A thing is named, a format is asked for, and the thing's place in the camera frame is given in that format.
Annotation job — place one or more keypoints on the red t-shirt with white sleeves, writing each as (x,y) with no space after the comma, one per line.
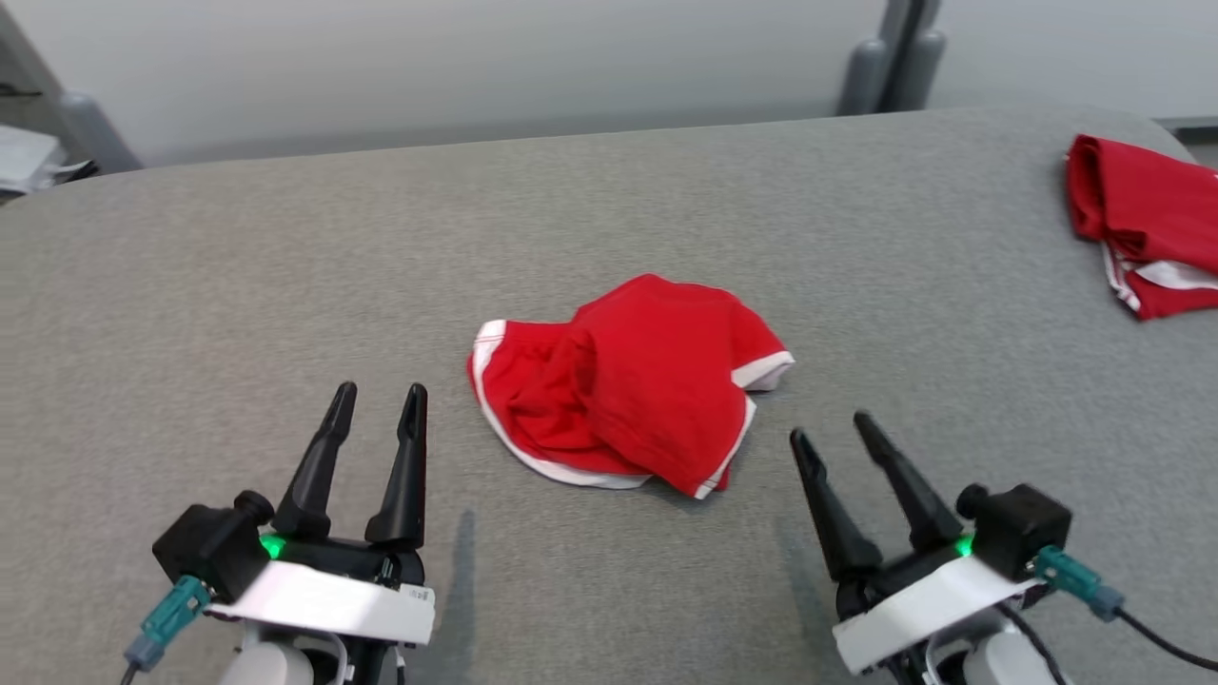
(1151,209)

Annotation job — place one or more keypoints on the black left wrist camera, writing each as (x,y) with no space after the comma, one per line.
(209,547)

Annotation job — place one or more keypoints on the grey rounded partition foot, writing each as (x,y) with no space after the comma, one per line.
(864,81)
(100,133)
(918,71)

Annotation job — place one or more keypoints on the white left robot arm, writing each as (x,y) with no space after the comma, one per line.
(285,661)

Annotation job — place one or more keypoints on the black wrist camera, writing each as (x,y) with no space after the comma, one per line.
(209,547)
(1018,528)

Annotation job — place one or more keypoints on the grey double partition post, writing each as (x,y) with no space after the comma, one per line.
(909,14)

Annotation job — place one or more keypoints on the teal left camera connector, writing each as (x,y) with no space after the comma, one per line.
(171,618)

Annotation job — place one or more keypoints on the grey fabric cushion surface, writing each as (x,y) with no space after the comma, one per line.
(285,285)

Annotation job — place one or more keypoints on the dark shelf unit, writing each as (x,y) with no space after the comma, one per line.
(24,43)

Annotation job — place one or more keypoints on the white power strip with plug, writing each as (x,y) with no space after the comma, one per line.
(29,157)

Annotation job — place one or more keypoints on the teal right camera connector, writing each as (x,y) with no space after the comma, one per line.
(1075,580)

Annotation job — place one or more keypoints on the teal camera connector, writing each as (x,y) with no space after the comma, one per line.
(1075,580)
(171,618)

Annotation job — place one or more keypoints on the red shorts with white trim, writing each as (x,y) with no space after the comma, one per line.
(647,381)

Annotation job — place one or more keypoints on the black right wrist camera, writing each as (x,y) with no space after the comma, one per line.
(1018,528)

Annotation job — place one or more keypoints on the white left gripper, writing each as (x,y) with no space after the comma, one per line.
(333,599)

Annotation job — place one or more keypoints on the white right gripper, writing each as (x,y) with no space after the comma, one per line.
(933,599)

